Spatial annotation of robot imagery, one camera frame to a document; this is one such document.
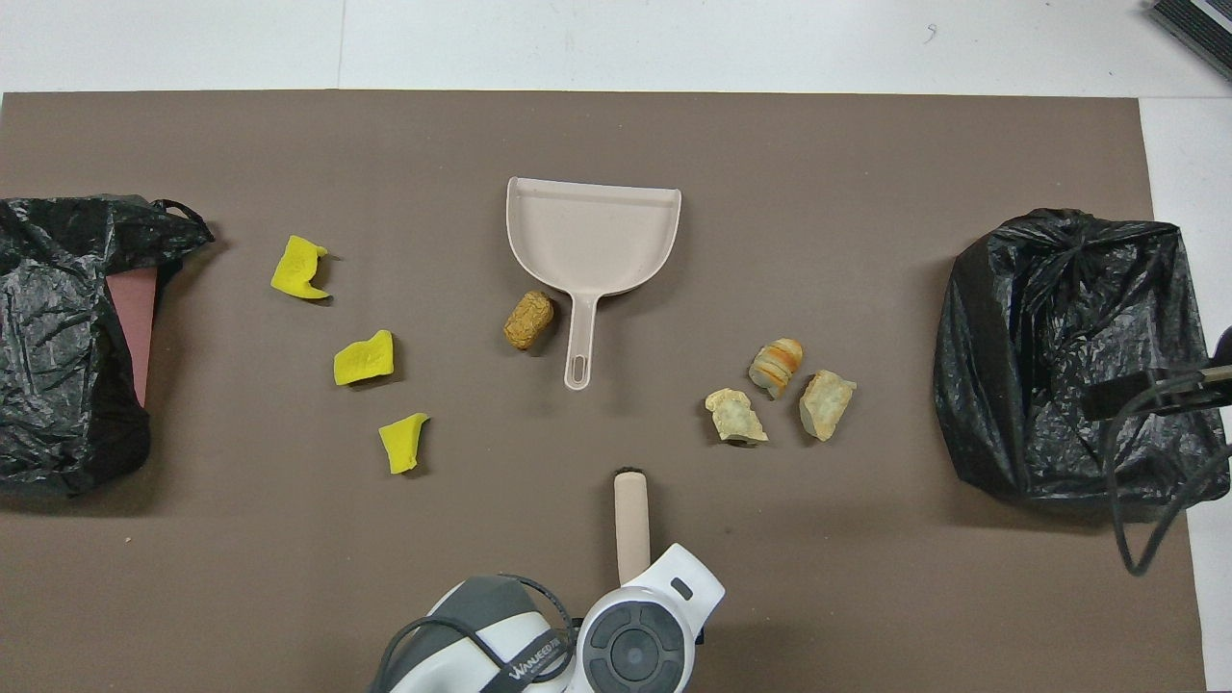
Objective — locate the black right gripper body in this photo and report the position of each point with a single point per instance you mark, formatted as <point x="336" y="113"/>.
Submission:
<point x="1211" y="393"/>

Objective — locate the pale beige foam chunk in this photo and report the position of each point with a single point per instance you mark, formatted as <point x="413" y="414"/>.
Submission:
<point x="736" y="416"/>
<point x="825" y="404"/>

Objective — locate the orange striped foam chunk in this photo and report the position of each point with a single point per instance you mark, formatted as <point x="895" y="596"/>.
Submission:
<point x="776" y="366"/>

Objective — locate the beige hand brush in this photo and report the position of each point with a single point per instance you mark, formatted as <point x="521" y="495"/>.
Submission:
<point x="632" y="520"/>

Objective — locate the beige plastic dustpan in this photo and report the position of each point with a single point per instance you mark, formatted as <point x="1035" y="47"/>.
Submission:
<point x="592" y="241"/>

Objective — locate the brown cork lump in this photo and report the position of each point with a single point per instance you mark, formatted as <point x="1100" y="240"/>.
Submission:
<point x="528" y="321"/>

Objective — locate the yellow sponge piece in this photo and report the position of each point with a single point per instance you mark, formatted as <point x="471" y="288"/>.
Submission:
<point x="364" y="361"/>
<point x="399" y="445"/>
<point x="296" y="269"/>

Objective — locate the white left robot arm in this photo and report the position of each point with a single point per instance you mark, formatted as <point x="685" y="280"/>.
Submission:
<point x="635" y="654"/>

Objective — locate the black bag lined bin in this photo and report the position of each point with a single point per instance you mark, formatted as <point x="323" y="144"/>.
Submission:
<point x="1039" y="366"/>

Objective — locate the dark grey ribbed device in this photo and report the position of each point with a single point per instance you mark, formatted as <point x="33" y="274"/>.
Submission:
<point x="1203" y="19"/>

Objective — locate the brown table mat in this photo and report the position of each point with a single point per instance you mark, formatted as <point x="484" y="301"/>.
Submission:
<point x="577" y="144"/>

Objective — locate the black bag with pink box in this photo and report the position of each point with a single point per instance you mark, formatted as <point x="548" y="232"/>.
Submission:
<point x="58" y="423"/>

